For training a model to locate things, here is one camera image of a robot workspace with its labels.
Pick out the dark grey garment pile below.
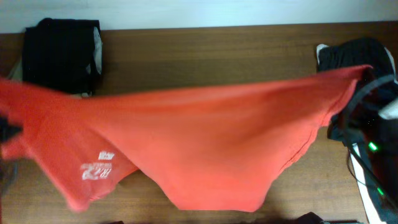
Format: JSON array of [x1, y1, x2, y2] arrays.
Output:
[[317, 37, 398, 224]]

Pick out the folded black garment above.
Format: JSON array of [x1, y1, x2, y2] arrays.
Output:
[[22, 17, 102, 95]]

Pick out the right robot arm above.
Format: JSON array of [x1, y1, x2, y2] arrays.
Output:
[[341, 69, 397, 213]]

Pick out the folded beige garment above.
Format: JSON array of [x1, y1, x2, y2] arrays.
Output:
[[6, 26, 103, 100]]

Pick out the red orange t-shirt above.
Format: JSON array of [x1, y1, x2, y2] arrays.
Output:
[[1, 65, 368, 212]]

